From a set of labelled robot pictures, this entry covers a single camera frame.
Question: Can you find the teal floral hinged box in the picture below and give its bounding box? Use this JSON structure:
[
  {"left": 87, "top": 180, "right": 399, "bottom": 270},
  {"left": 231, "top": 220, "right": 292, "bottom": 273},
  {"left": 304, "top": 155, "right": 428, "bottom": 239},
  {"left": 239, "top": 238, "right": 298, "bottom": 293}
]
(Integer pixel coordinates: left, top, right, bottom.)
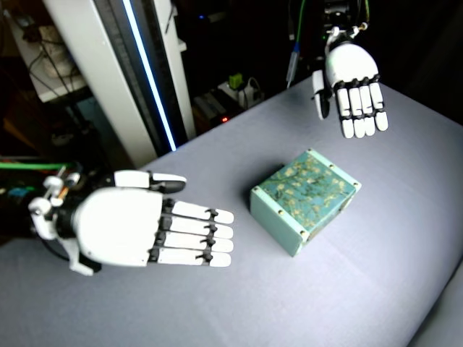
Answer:
[{"left": 249, "top": 148, "right": 362, "bottom": 258}]

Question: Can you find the grey table cloth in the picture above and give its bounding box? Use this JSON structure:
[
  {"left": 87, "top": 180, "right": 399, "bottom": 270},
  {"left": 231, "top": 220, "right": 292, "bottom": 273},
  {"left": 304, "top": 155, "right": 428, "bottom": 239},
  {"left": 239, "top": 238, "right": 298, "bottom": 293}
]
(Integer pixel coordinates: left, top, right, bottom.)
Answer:
[{"left": 0, "top": 74, "right": 463, "bottom": 347}]

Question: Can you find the white column with blue light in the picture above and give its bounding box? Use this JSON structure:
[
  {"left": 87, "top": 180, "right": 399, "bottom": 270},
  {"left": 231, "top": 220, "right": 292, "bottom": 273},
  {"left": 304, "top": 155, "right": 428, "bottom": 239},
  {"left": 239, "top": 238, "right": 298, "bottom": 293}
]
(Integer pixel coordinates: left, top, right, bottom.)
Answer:
[{"left": 41, "top": 0, "right": 198, "bottom": 169}]

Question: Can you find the black device with red light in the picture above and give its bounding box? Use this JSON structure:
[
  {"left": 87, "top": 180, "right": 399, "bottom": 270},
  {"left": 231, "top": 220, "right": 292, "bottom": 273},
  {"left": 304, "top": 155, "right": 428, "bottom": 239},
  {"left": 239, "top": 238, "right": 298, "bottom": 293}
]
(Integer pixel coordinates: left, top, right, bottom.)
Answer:
[{"left": 191, "top": 92, "right": 232, "bottom": 129}]

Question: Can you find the white shelf unit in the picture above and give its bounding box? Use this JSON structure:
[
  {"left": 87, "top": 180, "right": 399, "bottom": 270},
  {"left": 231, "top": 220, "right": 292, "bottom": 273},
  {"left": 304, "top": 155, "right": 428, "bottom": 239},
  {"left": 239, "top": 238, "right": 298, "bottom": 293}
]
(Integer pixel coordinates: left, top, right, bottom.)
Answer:
[{"left": 7, "top": 10, "right": 88, "bottom": 104}]

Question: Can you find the white power strip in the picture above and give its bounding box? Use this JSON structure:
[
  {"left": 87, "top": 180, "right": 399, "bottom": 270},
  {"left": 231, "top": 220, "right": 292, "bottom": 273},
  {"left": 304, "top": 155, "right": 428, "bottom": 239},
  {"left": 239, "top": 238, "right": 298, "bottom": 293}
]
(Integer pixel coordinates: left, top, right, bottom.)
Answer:
[{"left": 218, "top": 75, "right": 266, "bottom": 109}]

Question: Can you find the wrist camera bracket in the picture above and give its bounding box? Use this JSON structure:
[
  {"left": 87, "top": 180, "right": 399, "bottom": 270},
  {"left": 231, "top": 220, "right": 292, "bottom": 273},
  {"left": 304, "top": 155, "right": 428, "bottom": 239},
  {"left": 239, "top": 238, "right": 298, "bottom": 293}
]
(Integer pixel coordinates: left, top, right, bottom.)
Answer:
[{"left": 61, "top": 234, "right": 104, "bottom": 278}]

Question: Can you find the green cable with white sleeve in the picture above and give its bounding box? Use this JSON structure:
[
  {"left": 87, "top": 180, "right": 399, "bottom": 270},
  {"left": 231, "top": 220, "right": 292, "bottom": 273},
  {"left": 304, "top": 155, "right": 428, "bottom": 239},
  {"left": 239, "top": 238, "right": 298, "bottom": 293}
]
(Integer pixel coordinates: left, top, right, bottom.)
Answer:
[{"left": 285, "top": 0, "right": 308, "bottom": 90}]

